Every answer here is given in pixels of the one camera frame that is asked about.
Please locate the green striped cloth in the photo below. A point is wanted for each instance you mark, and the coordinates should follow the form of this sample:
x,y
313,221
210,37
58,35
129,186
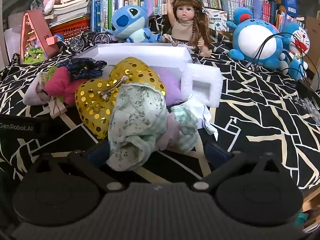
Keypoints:
x,y
185,127

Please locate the small blue packet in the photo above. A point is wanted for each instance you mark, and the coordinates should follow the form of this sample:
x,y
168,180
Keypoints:
x,y
59,36

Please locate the white foam block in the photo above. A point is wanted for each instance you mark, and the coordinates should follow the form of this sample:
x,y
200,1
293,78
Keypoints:
x,y
212,80

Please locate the round blue mouse plush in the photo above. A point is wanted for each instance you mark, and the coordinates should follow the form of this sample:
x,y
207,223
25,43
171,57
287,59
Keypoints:
x,y
255,40

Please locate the dark blue lace scrunchie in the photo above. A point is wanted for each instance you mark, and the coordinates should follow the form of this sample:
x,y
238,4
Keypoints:
x,y
82,67

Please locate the miniature metal bicycle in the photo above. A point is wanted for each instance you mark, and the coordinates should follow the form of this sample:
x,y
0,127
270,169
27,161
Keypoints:
x,y
76,45

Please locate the green floral cloth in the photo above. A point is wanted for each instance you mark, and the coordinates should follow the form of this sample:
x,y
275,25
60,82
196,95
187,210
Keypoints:
x,y
135,120

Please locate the row of tall thin books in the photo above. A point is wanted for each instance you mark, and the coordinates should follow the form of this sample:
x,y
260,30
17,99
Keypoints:
x,y
100,7

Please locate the purple plush toy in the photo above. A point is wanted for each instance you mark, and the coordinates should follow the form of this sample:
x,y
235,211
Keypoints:
x,y
170,87

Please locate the red plastic basket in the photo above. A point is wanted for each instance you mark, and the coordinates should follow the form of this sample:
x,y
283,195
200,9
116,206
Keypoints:
x,y
72,28

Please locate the pink toy house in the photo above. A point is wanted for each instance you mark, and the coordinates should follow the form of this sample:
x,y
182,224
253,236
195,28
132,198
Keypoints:
x,y
42,30

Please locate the white paper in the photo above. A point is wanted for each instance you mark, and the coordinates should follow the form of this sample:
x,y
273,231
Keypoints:
x,y
200,112

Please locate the gold sequin heart pillow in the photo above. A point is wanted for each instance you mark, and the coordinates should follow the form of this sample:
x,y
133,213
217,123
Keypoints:
x,y
95,105

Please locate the green fuzzy scrunchie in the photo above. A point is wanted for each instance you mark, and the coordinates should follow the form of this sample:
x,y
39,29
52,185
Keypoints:
x,y
52,71

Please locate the blue robot cat plush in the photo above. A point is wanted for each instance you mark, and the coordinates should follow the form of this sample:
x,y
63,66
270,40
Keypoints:
x,y
300,37

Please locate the brown-haired baby doll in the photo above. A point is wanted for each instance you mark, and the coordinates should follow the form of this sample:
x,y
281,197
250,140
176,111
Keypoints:
x,y
185,27

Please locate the stack of paperback books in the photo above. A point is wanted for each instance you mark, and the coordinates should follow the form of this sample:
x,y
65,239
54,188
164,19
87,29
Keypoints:
x,y
72,5

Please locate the black geometric pattern blanket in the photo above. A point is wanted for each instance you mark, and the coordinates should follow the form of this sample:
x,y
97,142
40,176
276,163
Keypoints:
x,y
250,110

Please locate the silver hair clip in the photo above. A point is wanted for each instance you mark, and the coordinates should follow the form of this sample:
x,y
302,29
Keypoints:
x,y
113,85

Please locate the white illustrated box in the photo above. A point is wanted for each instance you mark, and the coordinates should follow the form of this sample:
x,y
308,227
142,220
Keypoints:
x,y
217,17

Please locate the brown cardboard box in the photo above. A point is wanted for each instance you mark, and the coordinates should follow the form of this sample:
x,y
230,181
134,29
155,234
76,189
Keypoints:
x,y
313,30

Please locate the row of blue and red books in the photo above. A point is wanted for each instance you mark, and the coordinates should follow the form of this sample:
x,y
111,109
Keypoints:
x,y
250,5

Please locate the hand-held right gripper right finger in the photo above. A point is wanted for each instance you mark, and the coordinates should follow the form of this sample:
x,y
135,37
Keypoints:
x,y
216,152

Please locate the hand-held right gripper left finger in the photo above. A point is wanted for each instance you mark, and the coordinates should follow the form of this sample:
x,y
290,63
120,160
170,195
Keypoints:
x,y
96,153

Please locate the white cardboard box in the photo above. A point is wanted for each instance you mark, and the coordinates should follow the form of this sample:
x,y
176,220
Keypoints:
x,y
140,55

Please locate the clear plastic wrap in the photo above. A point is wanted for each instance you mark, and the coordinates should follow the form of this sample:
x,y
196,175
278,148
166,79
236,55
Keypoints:
x,y
308,107

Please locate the blue alien plush toy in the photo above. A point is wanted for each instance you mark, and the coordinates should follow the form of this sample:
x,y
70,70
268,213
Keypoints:
x,y
130,15

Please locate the pink fabric bow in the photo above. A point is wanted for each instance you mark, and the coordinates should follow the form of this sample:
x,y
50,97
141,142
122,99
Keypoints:
x,y
62,85

